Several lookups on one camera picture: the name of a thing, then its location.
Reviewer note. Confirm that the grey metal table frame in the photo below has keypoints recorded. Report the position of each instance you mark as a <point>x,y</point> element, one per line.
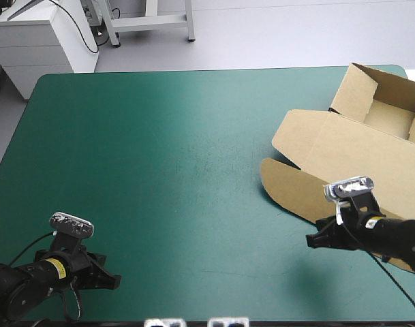
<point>149,23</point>

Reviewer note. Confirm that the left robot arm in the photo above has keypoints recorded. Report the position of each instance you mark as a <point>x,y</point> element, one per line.
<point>9,289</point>

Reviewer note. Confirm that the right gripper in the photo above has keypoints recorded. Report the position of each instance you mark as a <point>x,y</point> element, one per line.
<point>347,235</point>

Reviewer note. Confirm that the white drawer cabinet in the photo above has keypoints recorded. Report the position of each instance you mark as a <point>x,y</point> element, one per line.
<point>30,51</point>

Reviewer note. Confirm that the brown cardboard box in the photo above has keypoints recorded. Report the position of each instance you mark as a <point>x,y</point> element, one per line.
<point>347,150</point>

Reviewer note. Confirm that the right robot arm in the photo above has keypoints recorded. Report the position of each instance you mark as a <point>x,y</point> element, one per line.
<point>401,235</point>

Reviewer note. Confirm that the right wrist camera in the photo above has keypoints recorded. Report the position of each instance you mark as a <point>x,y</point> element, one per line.
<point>348,188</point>

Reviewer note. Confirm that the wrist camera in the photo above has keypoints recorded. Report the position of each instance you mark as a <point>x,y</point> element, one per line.
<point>348,188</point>
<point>71,224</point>

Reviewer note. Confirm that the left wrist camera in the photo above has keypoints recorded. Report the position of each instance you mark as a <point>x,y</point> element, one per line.
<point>71,224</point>

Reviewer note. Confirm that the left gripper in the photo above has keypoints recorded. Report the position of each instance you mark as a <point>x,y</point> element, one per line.
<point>78,264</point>

